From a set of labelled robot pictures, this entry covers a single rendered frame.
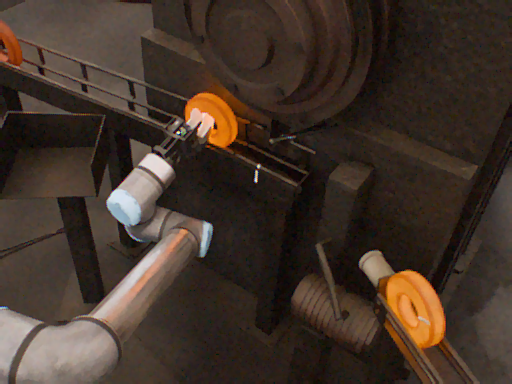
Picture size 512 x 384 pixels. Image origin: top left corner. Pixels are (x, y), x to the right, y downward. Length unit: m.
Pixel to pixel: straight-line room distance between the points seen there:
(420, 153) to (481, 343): 0.98
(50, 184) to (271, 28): 0.80
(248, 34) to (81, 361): 0.67
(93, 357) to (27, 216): 1.46
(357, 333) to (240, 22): 0.77
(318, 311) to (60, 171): 0.80
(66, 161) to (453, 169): 1.03
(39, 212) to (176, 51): 1.07
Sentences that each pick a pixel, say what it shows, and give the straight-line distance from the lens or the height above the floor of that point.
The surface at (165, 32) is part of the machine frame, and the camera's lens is 1.72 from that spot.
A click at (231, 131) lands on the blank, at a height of 0.76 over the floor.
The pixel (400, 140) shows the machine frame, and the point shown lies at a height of 0.87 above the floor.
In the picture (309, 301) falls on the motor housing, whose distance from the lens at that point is 1.49.
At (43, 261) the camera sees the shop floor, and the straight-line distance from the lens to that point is 2.29.
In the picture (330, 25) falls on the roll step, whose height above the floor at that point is 1.18.
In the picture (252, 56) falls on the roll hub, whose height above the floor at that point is 1.09.
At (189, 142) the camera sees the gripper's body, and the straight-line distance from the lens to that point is 1.47.
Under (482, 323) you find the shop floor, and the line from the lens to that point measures 2.25.
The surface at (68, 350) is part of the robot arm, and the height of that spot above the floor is 0.85.
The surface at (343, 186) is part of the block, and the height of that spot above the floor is 0.79.
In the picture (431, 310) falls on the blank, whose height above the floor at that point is 0.77.
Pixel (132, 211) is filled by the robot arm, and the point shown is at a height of 0.71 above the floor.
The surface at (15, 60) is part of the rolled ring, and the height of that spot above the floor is 0.61.
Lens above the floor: 1.73
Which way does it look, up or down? 44 degrees down
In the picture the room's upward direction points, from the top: 4 degrees clockwise
